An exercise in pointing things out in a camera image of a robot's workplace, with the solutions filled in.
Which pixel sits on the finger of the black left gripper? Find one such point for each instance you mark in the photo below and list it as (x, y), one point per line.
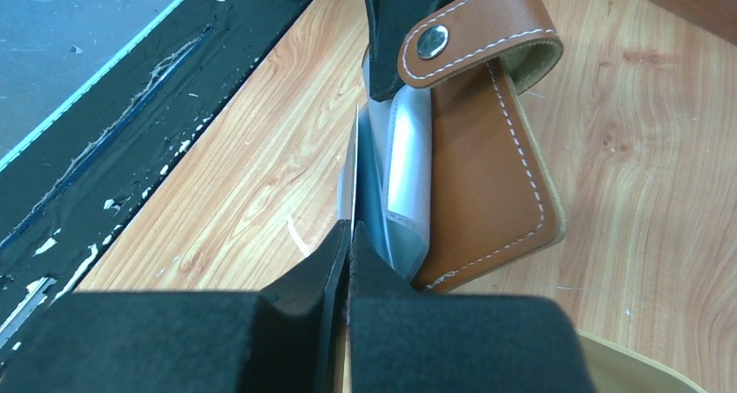
(389, 21)

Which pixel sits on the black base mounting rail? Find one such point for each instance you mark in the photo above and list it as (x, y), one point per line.
(68, 195)

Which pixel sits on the beige oval tray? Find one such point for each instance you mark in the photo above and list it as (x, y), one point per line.
(614, 368)

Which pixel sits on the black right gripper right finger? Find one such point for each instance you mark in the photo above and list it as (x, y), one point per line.
(402, 340)

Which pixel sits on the brown leather card holder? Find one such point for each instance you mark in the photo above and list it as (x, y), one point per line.
(453, 181)

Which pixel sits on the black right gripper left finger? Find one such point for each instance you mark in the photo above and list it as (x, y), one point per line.
(278, 339)

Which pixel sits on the black card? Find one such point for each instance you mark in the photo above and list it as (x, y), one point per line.
(348, 176)

